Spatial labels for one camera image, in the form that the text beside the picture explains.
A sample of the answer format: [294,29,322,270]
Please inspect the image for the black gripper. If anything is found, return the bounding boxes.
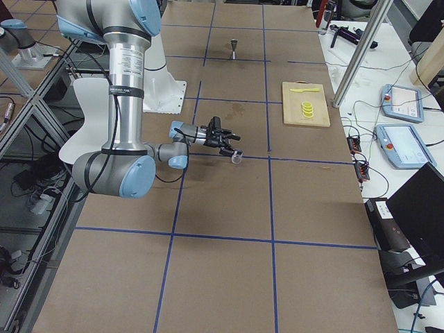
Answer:
[204,129,243,156]

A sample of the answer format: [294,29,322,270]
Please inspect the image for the steel jigger measuring cup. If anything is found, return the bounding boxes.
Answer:
[230,39,238,60]

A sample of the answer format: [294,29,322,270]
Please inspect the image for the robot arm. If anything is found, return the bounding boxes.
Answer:
[56,1,242,198]
[1,19,35,53]

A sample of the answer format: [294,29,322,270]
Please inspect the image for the bamboo cutting board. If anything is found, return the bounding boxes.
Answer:
[282,82,330,127]

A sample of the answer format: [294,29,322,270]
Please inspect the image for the yellow plastic knife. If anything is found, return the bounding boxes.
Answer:
[289,88,321,93]

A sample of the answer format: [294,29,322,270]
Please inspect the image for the white chair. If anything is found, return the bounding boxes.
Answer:
[59,78,109,164]

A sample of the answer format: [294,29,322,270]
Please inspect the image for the clear water bottle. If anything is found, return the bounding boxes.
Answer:
[316,0,338,35]

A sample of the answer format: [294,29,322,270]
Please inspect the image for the teach pendant near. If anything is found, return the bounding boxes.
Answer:
[375,124,437,169]

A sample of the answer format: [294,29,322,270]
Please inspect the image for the teach pendant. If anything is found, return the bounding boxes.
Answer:
[375,124,437,169]
[381,84,425,123]

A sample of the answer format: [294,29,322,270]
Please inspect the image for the teach pendant far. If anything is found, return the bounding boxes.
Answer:
[381,84,425,123]

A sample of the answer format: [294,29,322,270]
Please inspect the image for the black box with label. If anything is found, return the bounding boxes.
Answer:
[365,198,410,253]

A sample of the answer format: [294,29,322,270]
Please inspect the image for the black monitor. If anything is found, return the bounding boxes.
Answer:
[386,162,443,261]

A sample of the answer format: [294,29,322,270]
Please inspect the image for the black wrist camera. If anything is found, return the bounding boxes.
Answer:
[208,117,221,133]

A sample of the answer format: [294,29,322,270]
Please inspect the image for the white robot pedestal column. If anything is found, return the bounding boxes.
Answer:
[143,34,187,114]

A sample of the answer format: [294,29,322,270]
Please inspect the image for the black handle tool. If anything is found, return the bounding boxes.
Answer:
[330,25,360,49]

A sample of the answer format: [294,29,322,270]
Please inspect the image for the aluminium frame post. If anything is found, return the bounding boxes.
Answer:
[332,0,393,108]

